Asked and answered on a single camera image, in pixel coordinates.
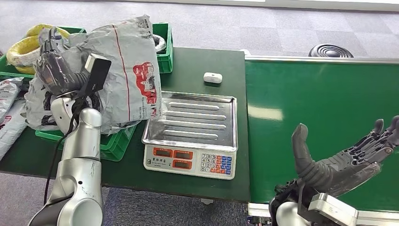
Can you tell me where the small white plastic device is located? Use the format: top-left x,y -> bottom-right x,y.
203,72 -> 223,84

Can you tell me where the dark green table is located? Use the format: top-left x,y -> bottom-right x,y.
0,47 -> 251,203

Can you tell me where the black wire coil in wrap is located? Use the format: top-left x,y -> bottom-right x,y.
152,33 -> 168,54

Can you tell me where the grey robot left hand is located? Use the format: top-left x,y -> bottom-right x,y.
33,26 -> 91,97

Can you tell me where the black ribbed round object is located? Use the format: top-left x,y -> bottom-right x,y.
308,43 -> 354,58

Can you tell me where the green plastic crate holding bag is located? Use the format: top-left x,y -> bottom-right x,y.
35,120 -> 138,162

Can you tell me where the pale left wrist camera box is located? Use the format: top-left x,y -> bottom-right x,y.
79,53 -> 112,97

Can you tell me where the green crate with black coils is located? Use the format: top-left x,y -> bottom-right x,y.
152,23 -> 174,74

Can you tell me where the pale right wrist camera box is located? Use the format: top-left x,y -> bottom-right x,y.
307,193 -> 359,226

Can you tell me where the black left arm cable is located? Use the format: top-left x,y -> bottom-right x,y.
43,97 -> 85,207

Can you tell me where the large grey printed courier bag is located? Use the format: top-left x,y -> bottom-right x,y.
24,15 -> 163,135

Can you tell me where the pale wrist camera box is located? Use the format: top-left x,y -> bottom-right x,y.
307,193 -> 359,226
79,53 -> 112,97

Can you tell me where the electronic weighing scale steel tray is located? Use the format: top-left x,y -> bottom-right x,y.
141,90 -> 238,181

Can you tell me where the green crate with yellow coils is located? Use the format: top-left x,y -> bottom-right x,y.
0,26 -> 86,80

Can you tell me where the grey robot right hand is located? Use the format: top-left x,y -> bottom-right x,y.
291,115 -> 399,198

